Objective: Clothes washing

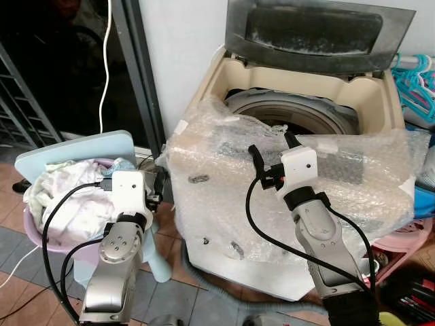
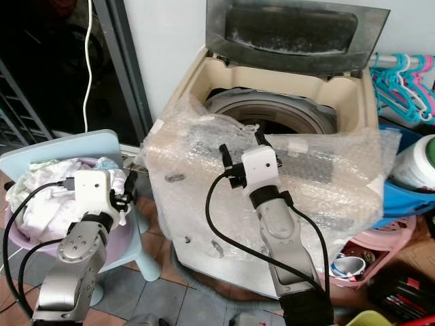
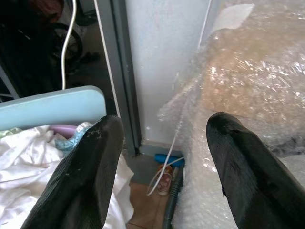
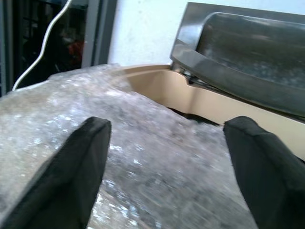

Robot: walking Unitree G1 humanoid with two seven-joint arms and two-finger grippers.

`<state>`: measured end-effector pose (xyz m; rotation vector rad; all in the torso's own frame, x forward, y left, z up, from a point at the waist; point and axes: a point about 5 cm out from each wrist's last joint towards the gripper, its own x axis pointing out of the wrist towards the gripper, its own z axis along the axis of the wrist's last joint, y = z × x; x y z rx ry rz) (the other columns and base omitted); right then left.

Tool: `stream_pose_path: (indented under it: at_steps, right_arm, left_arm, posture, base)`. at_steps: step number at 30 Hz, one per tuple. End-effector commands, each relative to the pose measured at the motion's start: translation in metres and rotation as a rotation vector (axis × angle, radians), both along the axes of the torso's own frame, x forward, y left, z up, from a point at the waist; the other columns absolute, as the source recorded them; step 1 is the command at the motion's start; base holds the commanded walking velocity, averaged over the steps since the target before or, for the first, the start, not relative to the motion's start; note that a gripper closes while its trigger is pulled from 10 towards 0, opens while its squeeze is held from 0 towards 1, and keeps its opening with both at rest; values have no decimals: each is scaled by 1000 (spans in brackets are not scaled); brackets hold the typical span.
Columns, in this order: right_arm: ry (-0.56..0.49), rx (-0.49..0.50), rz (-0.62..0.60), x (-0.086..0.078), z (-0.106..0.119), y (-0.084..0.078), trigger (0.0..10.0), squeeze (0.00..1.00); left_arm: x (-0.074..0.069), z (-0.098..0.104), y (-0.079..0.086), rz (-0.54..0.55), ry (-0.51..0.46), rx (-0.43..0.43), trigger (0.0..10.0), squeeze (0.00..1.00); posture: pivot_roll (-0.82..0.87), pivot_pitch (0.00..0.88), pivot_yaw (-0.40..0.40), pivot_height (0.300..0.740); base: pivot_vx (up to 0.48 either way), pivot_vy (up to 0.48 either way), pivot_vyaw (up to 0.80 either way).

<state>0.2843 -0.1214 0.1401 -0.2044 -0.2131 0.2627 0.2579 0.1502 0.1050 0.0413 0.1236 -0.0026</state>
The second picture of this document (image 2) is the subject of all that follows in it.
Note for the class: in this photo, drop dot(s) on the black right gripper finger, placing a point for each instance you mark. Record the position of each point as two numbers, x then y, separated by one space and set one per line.
226 157
262 140

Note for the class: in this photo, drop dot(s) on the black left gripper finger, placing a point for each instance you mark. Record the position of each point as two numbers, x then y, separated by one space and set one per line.
131 185

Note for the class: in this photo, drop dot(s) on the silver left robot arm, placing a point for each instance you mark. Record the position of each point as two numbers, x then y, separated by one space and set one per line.
71 272

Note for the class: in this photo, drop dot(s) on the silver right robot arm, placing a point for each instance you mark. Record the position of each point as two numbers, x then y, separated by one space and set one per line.
285 244

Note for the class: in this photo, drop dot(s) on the beige top-load washing machine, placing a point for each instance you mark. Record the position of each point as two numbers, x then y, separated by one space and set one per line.
353 102

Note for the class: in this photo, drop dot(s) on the teal plastic clothes hanger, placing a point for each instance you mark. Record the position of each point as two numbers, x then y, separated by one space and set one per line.
391 88

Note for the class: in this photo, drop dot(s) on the light blue crumpled garment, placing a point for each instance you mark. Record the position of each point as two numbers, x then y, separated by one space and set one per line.
109 165

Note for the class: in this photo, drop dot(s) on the grey washer drum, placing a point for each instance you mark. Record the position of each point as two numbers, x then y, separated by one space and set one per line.
251 112

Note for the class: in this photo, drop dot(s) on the clear bubble wrap sheet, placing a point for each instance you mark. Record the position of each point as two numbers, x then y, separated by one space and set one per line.
190 190

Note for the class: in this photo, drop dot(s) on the white crumpled garment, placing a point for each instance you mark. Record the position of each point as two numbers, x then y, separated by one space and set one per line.
41 197

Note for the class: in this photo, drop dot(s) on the light blue plastic stool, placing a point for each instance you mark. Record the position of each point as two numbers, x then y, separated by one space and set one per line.
54 148

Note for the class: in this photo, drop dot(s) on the purple plastic laundry basket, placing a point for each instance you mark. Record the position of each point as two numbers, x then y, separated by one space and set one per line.
15 227

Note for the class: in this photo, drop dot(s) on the grey transparent washer lid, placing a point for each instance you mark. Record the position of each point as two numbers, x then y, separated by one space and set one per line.
292 30

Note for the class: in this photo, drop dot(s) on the grey metal window grille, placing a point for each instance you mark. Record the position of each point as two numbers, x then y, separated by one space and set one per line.
17 102

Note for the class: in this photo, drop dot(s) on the white cup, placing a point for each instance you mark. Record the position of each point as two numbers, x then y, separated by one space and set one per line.
350 265

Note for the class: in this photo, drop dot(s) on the blue plastic basin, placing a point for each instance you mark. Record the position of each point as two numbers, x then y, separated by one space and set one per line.
404 200

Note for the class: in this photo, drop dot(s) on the white tub with green lid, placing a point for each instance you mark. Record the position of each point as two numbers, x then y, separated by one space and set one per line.
418 166

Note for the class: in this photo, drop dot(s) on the pink plastic basket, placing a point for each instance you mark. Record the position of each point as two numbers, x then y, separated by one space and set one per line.
391 238

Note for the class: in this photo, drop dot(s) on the yellow-green plastic container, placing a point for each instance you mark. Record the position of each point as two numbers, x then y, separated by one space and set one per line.
370 319

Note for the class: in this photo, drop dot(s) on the black and red toolbox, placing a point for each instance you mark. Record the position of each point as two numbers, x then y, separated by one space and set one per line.
404 295

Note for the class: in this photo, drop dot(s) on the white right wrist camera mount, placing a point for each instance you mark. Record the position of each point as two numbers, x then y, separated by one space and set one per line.
259 168

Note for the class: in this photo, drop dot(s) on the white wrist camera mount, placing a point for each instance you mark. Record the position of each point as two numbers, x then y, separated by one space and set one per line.
92 193
259 168

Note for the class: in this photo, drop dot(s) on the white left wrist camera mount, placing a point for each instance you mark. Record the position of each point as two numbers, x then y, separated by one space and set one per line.
92 193

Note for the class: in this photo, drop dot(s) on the dark grey door frame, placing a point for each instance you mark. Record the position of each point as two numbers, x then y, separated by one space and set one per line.
119 75

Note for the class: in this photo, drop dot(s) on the grey metal clothes rail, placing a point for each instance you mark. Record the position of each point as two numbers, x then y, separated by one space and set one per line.
383 61

